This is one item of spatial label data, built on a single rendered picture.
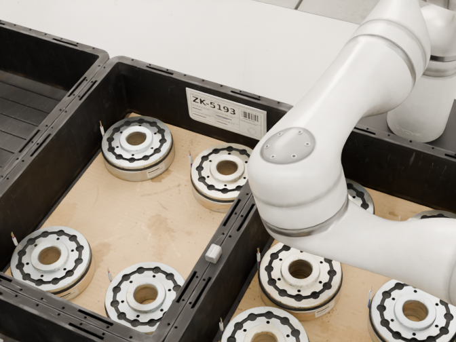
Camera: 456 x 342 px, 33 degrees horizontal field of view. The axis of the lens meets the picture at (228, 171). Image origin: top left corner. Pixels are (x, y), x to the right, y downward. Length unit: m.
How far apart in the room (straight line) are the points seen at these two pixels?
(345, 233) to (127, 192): 0.44
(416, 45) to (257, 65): 0.62
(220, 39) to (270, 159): 0.82
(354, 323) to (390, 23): 0.36
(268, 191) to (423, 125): 0.52
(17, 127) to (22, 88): 0.09
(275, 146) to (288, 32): 0.81
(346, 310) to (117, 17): 0.87
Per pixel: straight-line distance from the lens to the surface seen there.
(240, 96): 1.06
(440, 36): 1.08
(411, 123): 1.20
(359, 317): 0.96
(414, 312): 0.97
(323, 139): 0.74
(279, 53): 1.49
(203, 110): 1.12
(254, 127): 1.09
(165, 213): 1.06
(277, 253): 0.97
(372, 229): 0.73
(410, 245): 0.67
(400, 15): 0.90
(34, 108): 1.25
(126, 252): 1.03
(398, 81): 0.85
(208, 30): 1.55
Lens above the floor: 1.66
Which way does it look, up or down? 49 degrees down
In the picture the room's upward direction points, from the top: 5 degrees counter-clockwise
